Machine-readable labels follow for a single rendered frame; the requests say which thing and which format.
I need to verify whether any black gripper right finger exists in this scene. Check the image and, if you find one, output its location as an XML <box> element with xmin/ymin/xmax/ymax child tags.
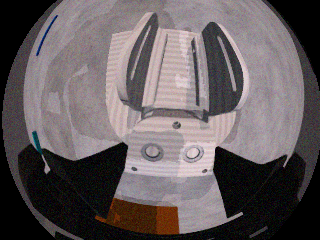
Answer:
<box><xmin>213</xmin><ymin>145</ymin><xmax>288</xmax><ymax>219</ymax></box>

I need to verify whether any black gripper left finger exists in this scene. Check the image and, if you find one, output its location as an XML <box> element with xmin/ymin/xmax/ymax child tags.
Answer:
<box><xmin>41</xmin><ymin>143</ymin><xmax>128</xmax><ymax>219</ymax></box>

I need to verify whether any teal flat bar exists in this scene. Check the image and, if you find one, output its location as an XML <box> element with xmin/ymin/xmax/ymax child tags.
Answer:
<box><xmin>32</xmin><ymin>131</ymin><xmax>43</xmax><ymax>156</ymax></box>

